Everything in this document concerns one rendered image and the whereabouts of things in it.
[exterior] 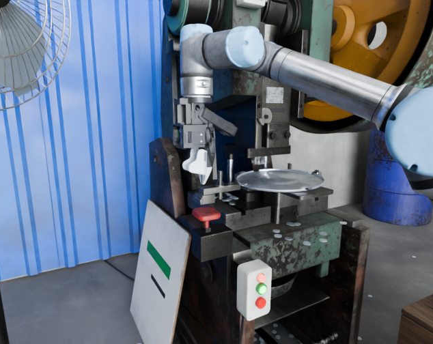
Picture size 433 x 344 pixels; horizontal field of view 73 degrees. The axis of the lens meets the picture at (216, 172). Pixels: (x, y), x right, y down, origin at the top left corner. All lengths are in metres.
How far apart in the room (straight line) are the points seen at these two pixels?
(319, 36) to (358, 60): 0.23
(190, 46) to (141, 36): 1.44
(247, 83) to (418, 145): 0.56
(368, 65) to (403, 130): 0.80
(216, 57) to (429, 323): 1.04
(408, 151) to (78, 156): 1.82
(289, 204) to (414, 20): 0.67
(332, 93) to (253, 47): 0.18
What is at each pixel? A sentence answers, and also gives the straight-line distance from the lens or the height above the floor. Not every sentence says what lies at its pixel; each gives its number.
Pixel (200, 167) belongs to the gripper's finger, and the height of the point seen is 0.88.
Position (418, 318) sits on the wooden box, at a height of 0.35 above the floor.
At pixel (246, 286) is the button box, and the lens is 0.78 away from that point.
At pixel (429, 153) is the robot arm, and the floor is 0.96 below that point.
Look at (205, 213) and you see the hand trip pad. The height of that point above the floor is 0.76.
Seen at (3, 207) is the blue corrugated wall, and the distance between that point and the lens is 2.10.
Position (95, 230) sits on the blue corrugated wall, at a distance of 2.16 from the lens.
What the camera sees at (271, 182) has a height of 0.79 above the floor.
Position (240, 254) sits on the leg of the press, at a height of 0.64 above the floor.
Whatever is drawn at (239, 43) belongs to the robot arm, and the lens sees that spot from 0.62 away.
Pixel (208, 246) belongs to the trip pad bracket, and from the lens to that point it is 0.77.
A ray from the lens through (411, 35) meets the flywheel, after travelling 1.15.
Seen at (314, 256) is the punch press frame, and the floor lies 0.53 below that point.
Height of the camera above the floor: 1.02
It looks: 12 degrees down
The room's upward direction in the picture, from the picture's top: straight up
